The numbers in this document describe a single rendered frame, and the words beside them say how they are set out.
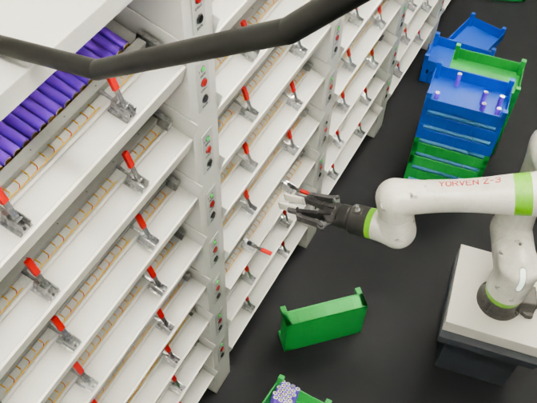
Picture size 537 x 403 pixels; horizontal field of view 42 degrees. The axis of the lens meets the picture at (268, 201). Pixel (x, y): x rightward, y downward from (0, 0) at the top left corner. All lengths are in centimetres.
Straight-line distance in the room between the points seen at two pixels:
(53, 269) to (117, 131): 27
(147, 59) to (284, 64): 112
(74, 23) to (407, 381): 195
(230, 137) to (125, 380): 64
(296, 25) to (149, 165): 80
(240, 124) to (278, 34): 108
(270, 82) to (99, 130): 73
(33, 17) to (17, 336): 52
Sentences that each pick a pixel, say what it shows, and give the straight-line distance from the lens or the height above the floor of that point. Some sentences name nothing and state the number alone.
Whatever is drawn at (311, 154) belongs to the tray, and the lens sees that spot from 241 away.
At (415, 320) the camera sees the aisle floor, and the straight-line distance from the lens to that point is 275.
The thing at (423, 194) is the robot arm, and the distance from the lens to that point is 192.
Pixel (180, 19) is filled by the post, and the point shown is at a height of 161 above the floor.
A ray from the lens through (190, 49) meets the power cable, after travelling 72.
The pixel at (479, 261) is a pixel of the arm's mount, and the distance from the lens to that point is 253.
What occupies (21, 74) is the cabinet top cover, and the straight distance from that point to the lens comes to 95.
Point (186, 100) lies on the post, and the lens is 137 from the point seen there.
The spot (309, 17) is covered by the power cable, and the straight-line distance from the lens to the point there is 62.
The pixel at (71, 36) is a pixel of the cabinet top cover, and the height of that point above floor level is 175.
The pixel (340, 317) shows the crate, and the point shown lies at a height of 16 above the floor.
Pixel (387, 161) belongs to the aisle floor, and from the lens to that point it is 319.
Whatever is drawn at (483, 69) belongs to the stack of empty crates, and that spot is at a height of 32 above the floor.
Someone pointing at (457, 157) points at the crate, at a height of 27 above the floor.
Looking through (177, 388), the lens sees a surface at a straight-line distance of 217.
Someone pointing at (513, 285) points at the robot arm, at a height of 55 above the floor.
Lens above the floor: 237
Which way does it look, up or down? 52 degrees down
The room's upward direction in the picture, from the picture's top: 2 degrees clockwise
